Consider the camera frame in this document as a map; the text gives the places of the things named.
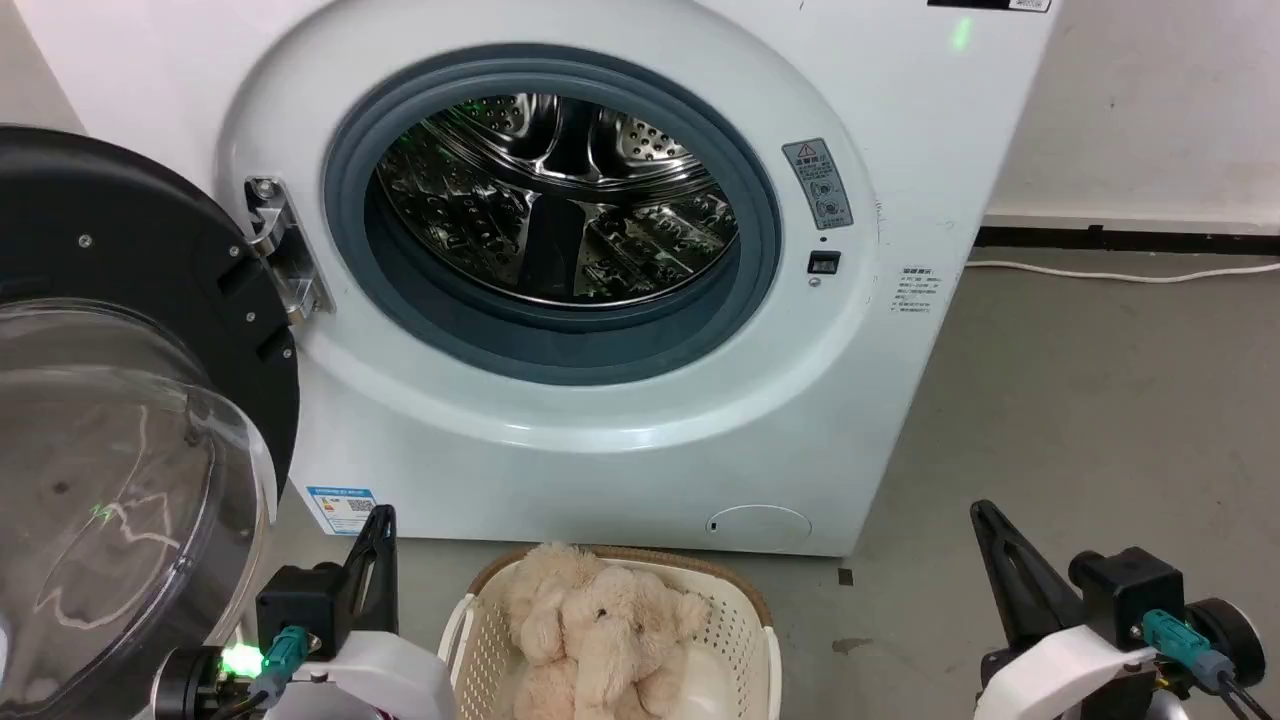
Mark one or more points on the grey warning sticker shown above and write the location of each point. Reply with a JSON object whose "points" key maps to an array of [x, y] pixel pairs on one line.
{"points": [[818, 183]]}

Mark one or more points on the black door latch socket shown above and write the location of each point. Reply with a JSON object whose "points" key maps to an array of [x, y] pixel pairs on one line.
{"points": [[823, 263]]}

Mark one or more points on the chrome door hinge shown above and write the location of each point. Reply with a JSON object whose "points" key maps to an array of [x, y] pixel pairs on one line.
{"points": [[285, 245]]}

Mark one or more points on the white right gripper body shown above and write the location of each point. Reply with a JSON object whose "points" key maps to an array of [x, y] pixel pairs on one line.
{"points": [[1070, 680]]}

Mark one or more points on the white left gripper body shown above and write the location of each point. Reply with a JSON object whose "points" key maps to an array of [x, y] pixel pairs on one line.
{"points": [[385, 680]]}

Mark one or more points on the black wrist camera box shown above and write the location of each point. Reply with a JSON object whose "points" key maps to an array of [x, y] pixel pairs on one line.
{"points": [[1125, 595], [300, 605]]}

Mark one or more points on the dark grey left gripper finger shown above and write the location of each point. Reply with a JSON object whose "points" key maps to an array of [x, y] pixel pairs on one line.
{"points": [[374, 585]]}

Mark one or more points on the grey rubber door gasket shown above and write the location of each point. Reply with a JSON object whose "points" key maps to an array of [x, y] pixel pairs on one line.
{"points": [[560, 345]]}

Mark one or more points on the white plastic laundry basket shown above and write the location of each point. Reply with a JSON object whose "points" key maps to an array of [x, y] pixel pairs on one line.
{"points": [[735, 650]]}

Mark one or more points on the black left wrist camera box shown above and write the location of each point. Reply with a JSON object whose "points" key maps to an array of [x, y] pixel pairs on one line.
{"points": [[300, 605]]}

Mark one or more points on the blue energy label sticker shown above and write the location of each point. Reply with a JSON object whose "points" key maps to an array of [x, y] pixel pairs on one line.
{"points": [[342, 509]]}

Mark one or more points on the stainless steel washer drum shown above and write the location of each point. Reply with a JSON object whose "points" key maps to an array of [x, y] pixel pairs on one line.
{"points": [[560, 200]]}

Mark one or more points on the black control panel strip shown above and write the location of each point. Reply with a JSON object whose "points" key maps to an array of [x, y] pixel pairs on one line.
{"points": [[990, 4]]}

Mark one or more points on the white front-load washing machine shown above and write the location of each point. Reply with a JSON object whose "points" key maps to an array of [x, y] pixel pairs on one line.
{"points": [[880, 120]]}

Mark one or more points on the round filter cover flap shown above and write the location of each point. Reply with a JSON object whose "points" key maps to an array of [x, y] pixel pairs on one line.
{"points": [[760, 526]]}

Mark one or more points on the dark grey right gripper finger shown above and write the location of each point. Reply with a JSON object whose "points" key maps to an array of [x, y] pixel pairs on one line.
{"points": [[1025, 590]]}

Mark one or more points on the beige plush toy dog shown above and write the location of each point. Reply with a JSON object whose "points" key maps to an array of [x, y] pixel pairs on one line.
{"points": [[600, 630]]}

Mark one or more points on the black baseboard strip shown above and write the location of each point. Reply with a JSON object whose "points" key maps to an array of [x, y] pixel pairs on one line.
{"points": [[1130, 239]]}

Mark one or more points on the small text label sticker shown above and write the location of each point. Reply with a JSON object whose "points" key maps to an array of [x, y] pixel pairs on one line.
{"points": [[917, 291]]}

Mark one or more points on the black washer door, clear glass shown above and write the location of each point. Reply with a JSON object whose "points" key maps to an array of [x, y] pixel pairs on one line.
{"points": [[110, 260]]}

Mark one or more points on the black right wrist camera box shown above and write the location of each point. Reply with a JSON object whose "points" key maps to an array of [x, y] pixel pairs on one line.
{"points": [[1125, 595]]}

